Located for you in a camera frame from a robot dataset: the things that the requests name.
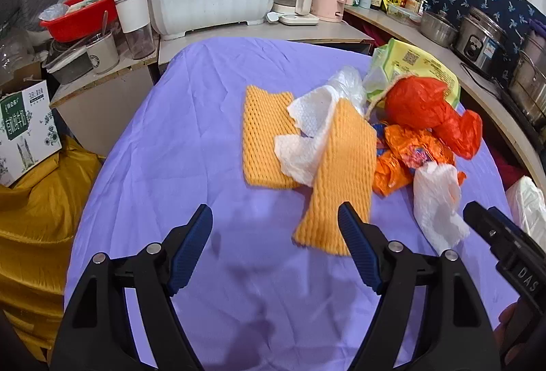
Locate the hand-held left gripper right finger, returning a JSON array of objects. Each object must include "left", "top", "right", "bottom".
[{"left": 337, "top": 201, "right": 502, "bottom": 371}]

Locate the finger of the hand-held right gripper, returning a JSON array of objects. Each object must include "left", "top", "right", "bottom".
[{"left": 463, "top": 201, "right": 526, "bottom": 250}]

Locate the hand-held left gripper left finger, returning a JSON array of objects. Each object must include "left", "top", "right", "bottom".
[{"left": 51, "top": 204, "right": 214, "bottom": 371}]

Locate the white-lined trash bin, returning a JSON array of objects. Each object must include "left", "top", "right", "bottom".
[{"left": 505, "top": 175, "right": 546, "bottom": 236}]

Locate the white paper towel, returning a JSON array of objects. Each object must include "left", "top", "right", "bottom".
[
  {"left": 273, "top": 84, "right": 342, "bottom": 186},
  {"left": 412, "top": 162, "right": 471, "bottom": 255}
]

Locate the orange foam net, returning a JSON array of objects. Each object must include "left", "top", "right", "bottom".
[
  {"left": 243, "top": 84, "right": 301, "bottom": 189},
  {"left": 292, "top": 99, "right": 378, "bottom": 257}
]

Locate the orange snack wrapper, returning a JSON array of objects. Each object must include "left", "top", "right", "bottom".
[{"left": 371, "top": 124, "right": 468, "bottom": 198}]

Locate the red plastic bag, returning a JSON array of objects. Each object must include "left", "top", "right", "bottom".
[{"left": 384, "top": 76, "right": 484, "bottom": 161}]

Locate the person's right hand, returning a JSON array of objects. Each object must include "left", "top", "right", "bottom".
[{"left": 493, "top": 304, "right": 522, "bottom": 355}]

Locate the dark red cloth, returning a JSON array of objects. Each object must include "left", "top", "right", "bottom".
[{"left": 484, "top": 138, "right": 527, "bottom": 186}]

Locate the purple table cloth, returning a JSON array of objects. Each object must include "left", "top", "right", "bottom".
[{"left": 64, "top": 36, "right": 519, "bottom": 371}]

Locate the curved counter board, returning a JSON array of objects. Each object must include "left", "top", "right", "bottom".
[{"left": 342, "top": 5, "right": 546, "bottom": 203}]

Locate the yellow cloth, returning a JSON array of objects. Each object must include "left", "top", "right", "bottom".
[{"left": 0, "top": 135, "right": 106, "bottom": 365}]

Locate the steel steamer pot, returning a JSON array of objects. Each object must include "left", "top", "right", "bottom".
[{"left": 507, "top": 29, "right": 546, "bottom": 128}]

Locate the clear plastic bag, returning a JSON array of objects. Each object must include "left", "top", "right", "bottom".
[{"left": 328, "top": 65, "right": 368, "bottom": 116}]

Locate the yellow-green tissue packet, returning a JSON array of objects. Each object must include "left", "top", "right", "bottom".
[{"left": 368, "top": 37, "right": 462, "bottom": 108}]

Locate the steel rice cooker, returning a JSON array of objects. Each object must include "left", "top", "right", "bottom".
[{"left": 452, "top": 6, "right": 509, "bottom": 74}]

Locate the steel bowl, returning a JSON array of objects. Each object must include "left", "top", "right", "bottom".
[{"left": 419, "top": 10, "right": 460, "bottom": 48}]

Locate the printed cardboard box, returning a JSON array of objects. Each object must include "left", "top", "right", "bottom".
[{"left": 0, "top": 86, "right": 63, "bottom": 187}]

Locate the purple glove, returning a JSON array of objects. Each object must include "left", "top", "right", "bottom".
[{"left": 528, "top": 16, "right": 546, "bottom": 40}]

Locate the white utensil mug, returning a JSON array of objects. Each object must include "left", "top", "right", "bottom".
[{"left": 84, "top": 10, "right": 121, "bottom": 75}]

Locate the grey metal tray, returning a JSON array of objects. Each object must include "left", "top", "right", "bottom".
[{"left": 44, "top": 46, "right": 93, "bottom": 85}]

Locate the white blender cup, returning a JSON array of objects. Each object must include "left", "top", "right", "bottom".
[{"left": 112, "top": 0, "right": 157, "bottom": 60}]

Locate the red plastic basin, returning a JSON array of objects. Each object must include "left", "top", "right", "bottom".
[{"left": 40, "top": 0, "right": 129, "bottom": 43}]

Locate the black power cable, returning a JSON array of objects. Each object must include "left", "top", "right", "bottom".
[{"left": 460, "top": 61, "right": 510, "bottom": 91}]

